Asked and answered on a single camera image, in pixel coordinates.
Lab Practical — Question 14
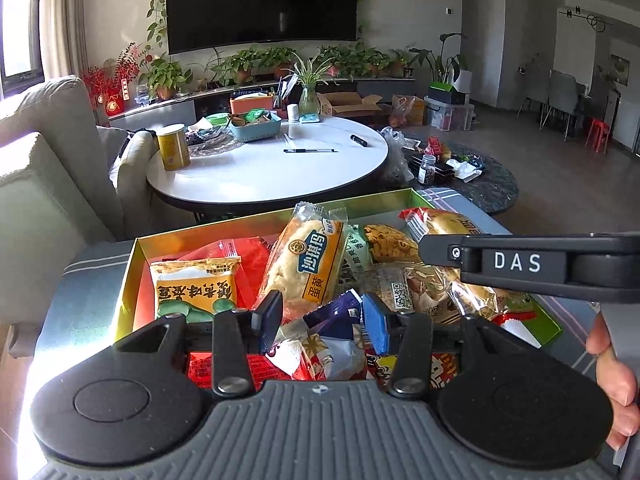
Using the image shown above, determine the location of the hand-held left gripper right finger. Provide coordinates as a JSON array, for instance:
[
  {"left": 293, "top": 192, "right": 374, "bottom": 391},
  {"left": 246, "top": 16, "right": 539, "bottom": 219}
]
[{"left": 361, "top": 292, "right": 511, "bottom": 397}]

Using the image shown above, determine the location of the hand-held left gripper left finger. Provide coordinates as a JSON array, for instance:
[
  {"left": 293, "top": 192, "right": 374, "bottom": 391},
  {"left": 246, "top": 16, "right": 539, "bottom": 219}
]
[{"left": 114, "top": 289, "right": 285, "bottom": 397}]

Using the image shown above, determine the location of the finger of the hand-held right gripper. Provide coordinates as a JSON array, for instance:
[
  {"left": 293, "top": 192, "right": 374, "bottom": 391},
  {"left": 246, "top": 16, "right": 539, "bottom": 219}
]
[{"left": 417, "top": 233, "right": 464, "bottom": 268}]

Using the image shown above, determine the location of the pale yellow red-edged packet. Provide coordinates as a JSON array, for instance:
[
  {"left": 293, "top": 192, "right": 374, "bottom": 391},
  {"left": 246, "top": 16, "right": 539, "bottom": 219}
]
[{"left": 398, "top": 206, "right": 484, "bottom": 241}]

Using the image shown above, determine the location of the blue white snack packet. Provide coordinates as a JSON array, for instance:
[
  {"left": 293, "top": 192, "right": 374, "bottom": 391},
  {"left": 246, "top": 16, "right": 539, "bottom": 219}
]
[{"left": 302, "top": 289, "right": 365, "bottom": 344}]

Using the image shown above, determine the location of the clear cracker packet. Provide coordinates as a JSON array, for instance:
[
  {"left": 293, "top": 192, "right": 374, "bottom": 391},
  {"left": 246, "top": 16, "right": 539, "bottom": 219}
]
[{"left": 367, "top": 262, "right": 454, "bottom": 324}]

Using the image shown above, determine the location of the pale green cracker bag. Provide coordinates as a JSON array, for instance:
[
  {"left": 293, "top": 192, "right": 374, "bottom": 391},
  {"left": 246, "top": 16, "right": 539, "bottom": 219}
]
[{"left": 344, "top": 223, "right": 421, "bottom": 291}]

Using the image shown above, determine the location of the white gold snack packet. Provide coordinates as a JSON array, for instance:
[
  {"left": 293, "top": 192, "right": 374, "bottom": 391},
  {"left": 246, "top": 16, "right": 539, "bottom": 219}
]
[{"left": 264, "top": 332, "right": 370, "bottom": 382}]

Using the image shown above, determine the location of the red translucent snack packet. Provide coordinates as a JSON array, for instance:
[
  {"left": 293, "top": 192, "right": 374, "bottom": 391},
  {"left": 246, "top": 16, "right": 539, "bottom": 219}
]
[{"left": 184, "top": 238, "right": 274, "bottom": 311}]

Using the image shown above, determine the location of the yellow white bread packet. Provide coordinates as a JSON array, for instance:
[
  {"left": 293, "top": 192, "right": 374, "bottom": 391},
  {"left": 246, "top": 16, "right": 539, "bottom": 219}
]
[{"left": 253, "top": 201, "right": 350, "bottom": 322}]

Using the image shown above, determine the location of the clear bag of brown snacks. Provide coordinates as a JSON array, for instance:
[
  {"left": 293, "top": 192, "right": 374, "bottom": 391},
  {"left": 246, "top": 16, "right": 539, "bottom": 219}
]
[{"left": 404, "top": 264, "right": 539, "bottom": 325}]

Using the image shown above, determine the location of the yellow red striped chips bag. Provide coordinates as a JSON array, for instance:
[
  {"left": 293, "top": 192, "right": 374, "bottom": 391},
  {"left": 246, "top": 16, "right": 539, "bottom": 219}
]
[{"left": 364, "top": 349, "right": 464, "bottom": 392}]

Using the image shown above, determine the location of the green gift box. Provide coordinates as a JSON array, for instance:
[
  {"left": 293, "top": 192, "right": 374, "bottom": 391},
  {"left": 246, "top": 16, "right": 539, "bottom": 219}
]
[{"left": 115, "top": 187, "right": 564, "bottom": 392}]

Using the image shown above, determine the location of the yellow green-print snack packet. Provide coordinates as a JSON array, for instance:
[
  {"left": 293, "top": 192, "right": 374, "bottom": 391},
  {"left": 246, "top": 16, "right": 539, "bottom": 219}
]
[{"left": 149, "top": 257, "right": 243, "bottom": 324}]

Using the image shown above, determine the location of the red labelled snack packet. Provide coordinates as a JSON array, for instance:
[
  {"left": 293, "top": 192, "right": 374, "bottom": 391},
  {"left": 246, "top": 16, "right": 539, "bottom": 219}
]
[{"left": 187, "top": 352, "right": 294, "bottom": 392}]

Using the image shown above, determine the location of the white red-edged packet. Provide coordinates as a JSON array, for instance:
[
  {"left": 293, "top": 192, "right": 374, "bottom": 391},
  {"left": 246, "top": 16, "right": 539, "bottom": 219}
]
[{"left": 492, "top": 309, "right": 544, "bottom": 350}]

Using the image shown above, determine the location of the person's right hand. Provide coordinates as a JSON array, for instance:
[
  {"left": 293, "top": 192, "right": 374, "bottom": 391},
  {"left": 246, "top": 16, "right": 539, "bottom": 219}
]
[{"left": 585, "top": 312, "right": 640, "bottom": 451}]

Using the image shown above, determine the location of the glass jar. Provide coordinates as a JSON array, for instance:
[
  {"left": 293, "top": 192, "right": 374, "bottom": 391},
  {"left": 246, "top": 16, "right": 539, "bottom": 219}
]
[{"left": 419, "top": 153, "right": 438, "bottom": 186}]

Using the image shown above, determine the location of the dark round marble table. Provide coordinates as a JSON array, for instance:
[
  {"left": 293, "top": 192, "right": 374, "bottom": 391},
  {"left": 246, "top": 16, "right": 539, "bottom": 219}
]
[{"left": 399, "top": 140, "right": 520, "bottom": 216}]

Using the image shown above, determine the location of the white crumpled tissue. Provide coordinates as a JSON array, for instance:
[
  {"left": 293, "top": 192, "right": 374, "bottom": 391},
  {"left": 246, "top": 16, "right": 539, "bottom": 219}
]
[{"left": 444, "top": 158, "right": 484, "bottom": 182}]

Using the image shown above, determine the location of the clear plastic bag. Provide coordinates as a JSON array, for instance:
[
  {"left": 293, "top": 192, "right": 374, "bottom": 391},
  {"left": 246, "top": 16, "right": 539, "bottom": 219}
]
[{"left": 379, "top": 127, "right": 416, "bottom": 184}]

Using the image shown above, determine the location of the red stool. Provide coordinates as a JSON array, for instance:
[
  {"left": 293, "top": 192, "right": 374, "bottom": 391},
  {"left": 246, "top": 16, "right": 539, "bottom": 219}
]
[{"left": 584, "top": 117, "right": 614, "bottom": 154}]

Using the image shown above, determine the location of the clear storage box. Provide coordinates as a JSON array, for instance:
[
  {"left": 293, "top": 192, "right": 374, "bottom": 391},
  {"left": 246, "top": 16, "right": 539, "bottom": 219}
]
[{"left": 424, "top": 97, "right": 475, "bottom": 132}]

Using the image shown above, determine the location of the orange plastic bag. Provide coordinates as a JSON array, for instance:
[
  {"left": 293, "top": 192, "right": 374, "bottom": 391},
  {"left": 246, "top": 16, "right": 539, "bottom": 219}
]
[{"left": 391, "top": 94, "right": 426, "bottom": 128}]

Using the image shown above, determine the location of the round white table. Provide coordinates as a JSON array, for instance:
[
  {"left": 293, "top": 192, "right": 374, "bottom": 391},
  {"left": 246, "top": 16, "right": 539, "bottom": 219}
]
[{"left": 146, "top": 115, "right": 390, "bottom": 221}]

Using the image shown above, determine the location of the green and black box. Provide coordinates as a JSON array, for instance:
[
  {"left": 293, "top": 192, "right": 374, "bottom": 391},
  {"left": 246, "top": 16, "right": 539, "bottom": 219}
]
[{"left": 427, "top": 82, "right": 469, "bottom": 106}]

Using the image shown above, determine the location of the grey dining chair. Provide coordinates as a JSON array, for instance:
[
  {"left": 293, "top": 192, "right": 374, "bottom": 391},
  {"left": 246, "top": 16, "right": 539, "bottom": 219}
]
[
  {"left": 542, "top": 69, "right": 591, "bottom": 142},
  {"left": 517, "top": 67, "right": 551, "bottom": 116}
]

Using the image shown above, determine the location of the open cardboard box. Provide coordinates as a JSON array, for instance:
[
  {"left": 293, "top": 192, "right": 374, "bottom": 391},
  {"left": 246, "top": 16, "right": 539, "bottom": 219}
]
[{"left": 317, "top": 92, "right": 384, "bottom": 119}]

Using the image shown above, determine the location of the teal basket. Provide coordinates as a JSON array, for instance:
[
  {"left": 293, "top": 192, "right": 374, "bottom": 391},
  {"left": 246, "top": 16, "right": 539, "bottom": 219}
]
[{"left": 228, "top": 112, "right": 284, "bottom": 142}]

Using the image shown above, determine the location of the potted green plant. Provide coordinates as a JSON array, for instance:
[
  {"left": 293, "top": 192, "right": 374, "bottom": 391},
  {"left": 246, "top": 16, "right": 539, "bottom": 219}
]
[
  {"left": 350, "top": 44, "right": 391, "bottom": 77},
  {"left": 204, "top": 47, "right": 296, "bottom": 86},
  {"left": 137, "top": 57, "right": 194, "bottom": 101},
  {"left": 317, "top": 45, "right": 351, "bottom": 79},
  {"left": 387, "top": 47, "right": 416, "bottom": 79}
]

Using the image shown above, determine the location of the yellow can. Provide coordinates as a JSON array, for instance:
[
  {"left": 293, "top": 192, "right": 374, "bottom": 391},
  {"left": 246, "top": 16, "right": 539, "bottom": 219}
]
[{"left": 156, "top": 123, "right": 192, "bottom": 172}]

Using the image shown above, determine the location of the tall leafy plant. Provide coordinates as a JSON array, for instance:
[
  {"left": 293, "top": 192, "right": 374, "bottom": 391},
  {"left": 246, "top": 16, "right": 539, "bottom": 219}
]
[{"left": 409, "top": 32, "right": 467, "bottom": 86}]

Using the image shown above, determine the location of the glass vase with spider plant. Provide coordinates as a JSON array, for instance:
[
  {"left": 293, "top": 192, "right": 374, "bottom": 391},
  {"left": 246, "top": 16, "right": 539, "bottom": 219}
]
[{"left": 282, "top": 52, "right": 342, "bottom": 116}]

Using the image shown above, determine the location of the grey cushion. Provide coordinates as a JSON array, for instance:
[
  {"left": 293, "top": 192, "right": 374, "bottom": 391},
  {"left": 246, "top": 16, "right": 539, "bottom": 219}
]
[{"left": 97, "top": 127, "right": 159, "bottom": 201}]

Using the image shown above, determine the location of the black pen holder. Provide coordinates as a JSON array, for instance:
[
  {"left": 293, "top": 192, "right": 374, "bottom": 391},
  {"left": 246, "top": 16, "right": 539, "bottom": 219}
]
[{"left": 273, "top": 77, "right": 291, "bottom": 121}]

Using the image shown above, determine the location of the orange tissue box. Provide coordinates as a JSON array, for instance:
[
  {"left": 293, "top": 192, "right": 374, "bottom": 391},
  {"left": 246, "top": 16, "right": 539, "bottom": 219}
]
[{"left": 229, "top": 92, "right": 276, "bottom": 116}]

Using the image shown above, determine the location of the low television cabinet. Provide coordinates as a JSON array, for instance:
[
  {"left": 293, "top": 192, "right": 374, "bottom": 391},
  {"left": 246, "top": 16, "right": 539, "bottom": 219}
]
[{"left": 107, "top": 77, "right": 416, "bottom": 129}]

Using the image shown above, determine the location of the black track light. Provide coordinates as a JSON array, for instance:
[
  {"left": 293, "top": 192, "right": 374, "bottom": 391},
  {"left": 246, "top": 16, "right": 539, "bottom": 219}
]
[{"left": 558, "top": 3, "right": 615, "bottom": 31}]

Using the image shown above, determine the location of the red berry decoration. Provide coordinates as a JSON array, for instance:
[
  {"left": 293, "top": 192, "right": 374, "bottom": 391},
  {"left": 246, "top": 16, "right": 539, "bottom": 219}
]
[{"left": 79, "top": 42, "right": 144, "bottom": 116}]

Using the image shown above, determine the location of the grey sofa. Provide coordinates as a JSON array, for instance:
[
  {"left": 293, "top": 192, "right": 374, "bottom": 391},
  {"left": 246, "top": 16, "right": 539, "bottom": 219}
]
[{"left": 0, "top": 75, "right": 161, "bottom": 357}]

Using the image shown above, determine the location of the beige curtain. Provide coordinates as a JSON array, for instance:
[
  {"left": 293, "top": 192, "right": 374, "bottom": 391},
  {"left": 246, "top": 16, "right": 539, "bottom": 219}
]
[{"left": 39, "top": 0, "right": 101, "bottom": 92}]

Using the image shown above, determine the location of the dark framed window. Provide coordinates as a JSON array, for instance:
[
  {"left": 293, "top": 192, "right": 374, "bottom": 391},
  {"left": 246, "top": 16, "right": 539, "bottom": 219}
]
[{"left": 0, "top": 0, "right": 45, "bottom": 94}]

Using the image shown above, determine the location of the framed wall picture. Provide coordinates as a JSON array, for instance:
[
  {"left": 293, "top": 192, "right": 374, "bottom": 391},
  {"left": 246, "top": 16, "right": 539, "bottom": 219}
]
[{"left": 608, "top": 53, "right": 632, "bottom": 87}]

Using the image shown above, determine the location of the wall television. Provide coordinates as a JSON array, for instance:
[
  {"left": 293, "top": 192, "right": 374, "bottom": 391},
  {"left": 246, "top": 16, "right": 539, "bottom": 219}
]
[{"left": 166, "top": 0, "right": 359, "bottom": 55}]

